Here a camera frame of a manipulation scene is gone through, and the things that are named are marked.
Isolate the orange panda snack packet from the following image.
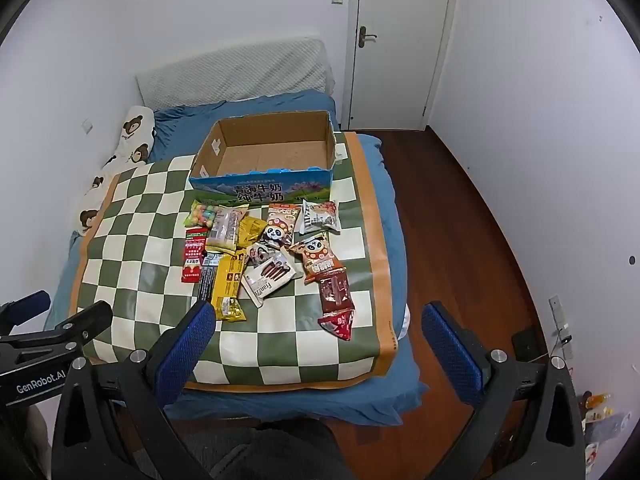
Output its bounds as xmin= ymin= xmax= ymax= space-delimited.
xmin=289 ymin=234 xmax=342 ymax=283

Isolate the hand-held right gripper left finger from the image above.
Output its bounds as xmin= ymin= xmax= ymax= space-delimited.
xmin=52 ymin=300 xmax=218 ymax=480

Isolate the grey wall socket strip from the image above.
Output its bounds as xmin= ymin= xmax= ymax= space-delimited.
xmin=548 ymin=295 xmax=571 ymax=346

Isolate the brown snack packet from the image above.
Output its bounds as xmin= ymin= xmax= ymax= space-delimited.
xmin=318 ymin=269 xmax=355 ymax=315

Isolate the red panda snack packet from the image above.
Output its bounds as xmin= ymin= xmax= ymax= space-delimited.
xmin=261 ymin=203 xmax=302 ymax=250

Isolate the plain yellow snack packet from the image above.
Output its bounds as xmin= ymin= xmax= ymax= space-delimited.
xmin=236 ymin=215 xmax=268 ymax=250

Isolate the small red snack packet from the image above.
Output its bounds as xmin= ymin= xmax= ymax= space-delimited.
xmin=317 ymin=309 xmax=356 ymax=342

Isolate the white quilted headboard cushion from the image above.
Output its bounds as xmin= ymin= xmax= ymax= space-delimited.
xmin=136 ymin=35 xmax=335 ymax=112

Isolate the white door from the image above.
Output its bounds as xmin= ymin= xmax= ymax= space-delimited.
xmin=350 ymin=0 xmax=458 ymax=132

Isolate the clear yellow-edged snack packet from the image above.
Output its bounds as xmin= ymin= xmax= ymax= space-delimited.
xmin=205 ymin=207 xmax=248 ymax=255

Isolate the person's left forearm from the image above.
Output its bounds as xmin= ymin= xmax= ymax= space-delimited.
xmin=20 ymin=404 xmax=57 ymax=480

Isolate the white chocolate sticks packet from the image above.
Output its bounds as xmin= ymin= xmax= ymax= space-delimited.
xmin=241 ymin=242 xmax=297 ymax=309

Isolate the colourful bag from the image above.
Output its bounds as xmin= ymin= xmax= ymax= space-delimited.
xmin=577 ymin=390 xmax=631 ymax=466

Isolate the black box on floor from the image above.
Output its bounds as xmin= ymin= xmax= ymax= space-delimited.
xmin=512 ymin=327 xmax=541 ymax=362

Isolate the person's grey clothing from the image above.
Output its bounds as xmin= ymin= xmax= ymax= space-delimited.
xmin=165 ymin=417 xmax=351 ymax=480

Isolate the blue bed sheet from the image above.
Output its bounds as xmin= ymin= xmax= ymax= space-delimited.
xmin=45 ymin=89 xmax=431 ymax=427

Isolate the cardboard box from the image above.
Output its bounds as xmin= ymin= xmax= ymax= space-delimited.
xmin=189 ymin=110 xmax=337 ymax=206

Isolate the green white checkered mat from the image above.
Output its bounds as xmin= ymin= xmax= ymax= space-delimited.
xmin=70 ymin=132 xmax=403 ymax=392

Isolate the white grey snack packet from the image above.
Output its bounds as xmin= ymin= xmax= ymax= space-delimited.
xmin=299 ymin=200 xmax=341 ymax=235

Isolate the red green sachet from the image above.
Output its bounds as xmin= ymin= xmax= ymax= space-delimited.
xmin=181 ymin=227 xmax=210 ymax=285

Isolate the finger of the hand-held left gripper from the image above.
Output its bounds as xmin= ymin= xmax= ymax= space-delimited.
xmin=42 ymin=301 xmax=114 ymax=357
xmin=0 ymin=290 xmax=52 ymax=334

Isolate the bear print pillow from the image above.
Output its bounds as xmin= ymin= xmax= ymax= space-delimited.
xmin=75 ymin=105 xmax=157 ymax=237

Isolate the yellow and black snack packet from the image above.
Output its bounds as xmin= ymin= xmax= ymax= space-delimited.
xmin=196 ymin=251 xmax=248 ymax=322

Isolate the colourful candy packet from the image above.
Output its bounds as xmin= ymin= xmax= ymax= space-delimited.
xmin=184 ymin=200 xmax=221 ymax=228

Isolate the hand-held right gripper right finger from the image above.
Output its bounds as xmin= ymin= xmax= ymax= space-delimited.
xmin=421 ymin=301 xmax=587 ymax=480

